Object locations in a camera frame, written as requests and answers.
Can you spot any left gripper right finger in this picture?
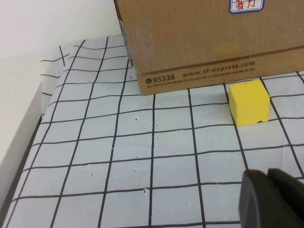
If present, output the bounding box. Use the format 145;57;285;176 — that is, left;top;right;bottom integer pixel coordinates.
267;168;304;218

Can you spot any cardboard box with F2 print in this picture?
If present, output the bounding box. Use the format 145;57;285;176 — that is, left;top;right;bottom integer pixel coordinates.
114;0;304;96

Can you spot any white black-grid tablecloth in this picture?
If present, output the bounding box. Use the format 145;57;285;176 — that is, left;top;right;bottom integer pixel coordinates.
0;34;304;228

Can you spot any chips label sticker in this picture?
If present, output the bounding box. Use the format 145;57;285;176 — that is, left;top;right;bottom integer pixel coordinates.
228;0;265;14

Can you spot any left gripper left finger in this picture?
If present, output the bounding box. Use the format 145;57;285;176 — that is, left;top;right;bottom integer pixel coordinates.
238;169;304;228

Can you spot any yellow foam cube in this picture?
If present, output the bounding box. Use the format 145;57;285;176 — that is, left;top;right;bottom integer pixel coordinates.
228;79;271;126

